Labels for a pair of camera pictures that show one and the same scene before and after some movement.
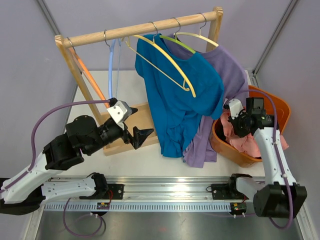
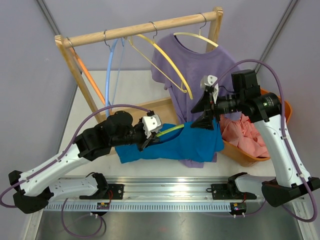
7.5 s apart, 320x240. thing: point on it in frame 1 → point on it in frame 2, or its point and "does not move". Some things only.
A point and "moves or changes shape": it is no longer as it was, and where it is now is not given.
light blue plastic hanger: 110,49 moves or changes shape
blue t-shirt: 185,88 → 178,141
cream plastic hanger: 198,35 does not move
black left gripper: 139,136 → 149,141
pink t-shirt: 247,144 does not move
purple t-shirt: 203,151 → 184,73
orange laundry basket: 274,105 does not move
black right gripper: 233,122 → 206,103
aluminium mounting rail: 160,188 does not move
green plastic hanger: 177,41 → 177,127
